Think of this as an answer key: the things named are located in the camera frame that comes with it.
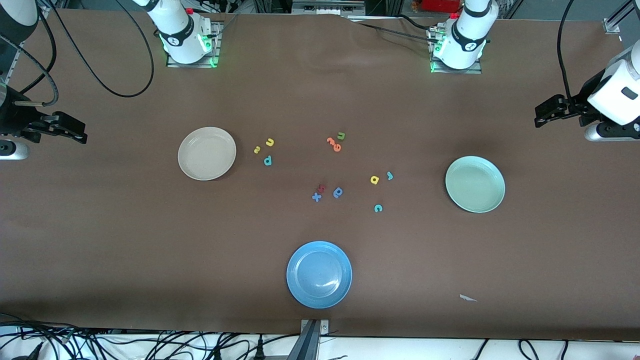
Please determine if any long aluminium profile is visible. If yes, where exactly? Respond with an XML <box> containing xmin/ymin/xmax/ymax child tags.
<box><xmin>0</xmin><ymin>5</ymin><xmax>51</xmax><ymax>83</ymax></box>

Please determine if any short aluminium profile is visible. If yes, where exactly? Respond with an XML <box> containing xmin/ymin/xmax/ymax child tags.
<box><xmin>602</xmin><ymin>0</ymin><xmax>640</xmax><ymax>35</ymax></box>

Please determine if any pale green plate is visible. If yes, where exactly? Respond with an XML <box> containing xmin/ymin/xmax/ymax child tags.
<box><xmin>445</xmin><ymin>155</ymin><xmax>506</xmax><ymax>214</ymax></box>

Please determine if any beige brown plate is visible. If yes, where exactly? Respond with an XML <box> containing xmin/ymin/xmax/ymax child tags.
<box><xmin>177</xmin><ymin>126</ymin><xmax>237</xmax><ymax>181</ymax></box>

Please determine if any red box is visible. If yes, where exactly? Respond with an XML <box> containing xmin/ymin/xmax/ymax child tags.
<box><xmin>422</xmin><ymin>0</ymin><xmax>461</xmax><ymax>13</ymax></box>

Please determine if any black jack plug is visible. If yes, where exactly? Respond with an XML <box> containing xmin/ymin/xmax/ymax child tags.
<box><xmin>10</xmin><ymin>341</ymin><xmax>46</xmax><ymax>360</ymax></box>

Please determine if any grey metal device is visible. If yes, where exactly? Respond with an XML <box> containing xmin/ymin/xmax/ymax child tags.
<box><xmin>292</xmin><ymin>0</ymin><xmax>366</xmax><ymax>16</ymax></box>

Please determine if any blue plate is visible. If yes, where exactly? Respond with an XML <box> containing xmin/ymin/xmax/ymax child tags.
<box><xmin>286</xmin><ymin>241</ymin><xmax>353</xmax><ymax>309</ymax></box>

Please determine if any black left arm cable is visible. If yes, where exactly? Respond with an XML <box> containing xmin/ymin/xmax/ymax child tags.
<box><xmin>556</xmin><ymin>0</ymin><xmax>576</xmax><ymax>101</ymax></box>

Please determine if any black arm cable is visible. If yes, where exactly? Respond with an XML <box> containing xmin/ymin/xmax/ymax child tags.
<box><xmin>0</xmin><ymin>0</ymin><xmax>156</xmax><ymax>107</ymax></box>
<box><xmin>556</xmin><ymin>0</ymin><xmax>576</xmax><ymax>101</ymax></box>

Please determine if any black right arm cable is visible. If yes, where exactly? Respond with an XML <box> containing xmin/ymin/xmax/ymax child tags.
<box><xmin>0</xmin><ymin>0</ymin><xmax>156</xmax><ymax>107</ymax></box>

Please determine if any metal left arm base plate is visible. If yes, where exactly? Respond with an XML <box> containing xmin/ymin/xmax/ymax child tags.
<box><xmin>430</xmin><ymin>27</ymin><xmax>483</xmax><ymax>75</ymax></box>

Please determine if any short black table cable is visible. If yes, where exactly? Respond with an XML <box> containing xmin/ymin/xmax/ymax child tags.
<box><xmin>397</xmin><ymin>14</ymin><xmax>435</xmax><ymax>31</ymax></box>

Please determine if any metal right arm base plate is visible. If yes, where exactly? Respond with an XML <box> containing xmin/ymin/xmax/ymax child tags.
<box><xmin>166</xmin><ymin>20</ymin><xmax>221</xmax><ymax>68</ymax></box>

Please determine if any long black table cable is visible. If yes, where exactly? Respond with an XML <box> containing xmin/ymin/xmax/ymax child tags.
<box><xmin>357</xmin><ymin>22</ymin><xmax>436</xmax><ymax>43</ymax></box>

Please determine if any metal table bracket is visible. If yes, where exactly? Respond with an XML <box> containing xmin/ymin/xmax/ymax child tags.
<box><xmin>299</xmin><ymin>319</ymin><xmax>331</xmax><ymax>360</ymax></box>

